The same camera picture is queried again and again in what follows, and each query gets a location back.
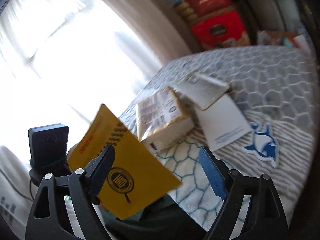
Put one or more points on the grey patterned fleece blanket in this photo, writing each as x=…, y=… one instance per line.
x=256, y=108

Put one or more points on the blue shark sticker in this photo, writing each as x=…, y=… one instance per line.
x=263, y=145

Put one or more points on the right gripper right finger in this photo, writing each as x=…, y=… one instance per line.
x=216, y=172

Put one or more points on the red chocolate gift box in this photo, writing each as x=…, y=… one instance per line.
x=221, y=31

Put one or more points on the cream packaged box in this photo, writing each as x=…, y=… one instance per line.
x=162, y=120

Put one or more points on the white paper card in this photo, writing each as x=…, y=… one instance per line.
x=222, y=123

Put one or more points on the yellow paper envelope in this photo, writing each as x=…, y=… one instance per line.
x=136, y=178

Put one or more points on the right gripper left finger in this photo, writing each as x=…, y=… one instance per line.
x=97, y=171

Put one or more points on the silver foil packet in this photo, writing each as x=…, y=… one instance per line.
x=201, y=89

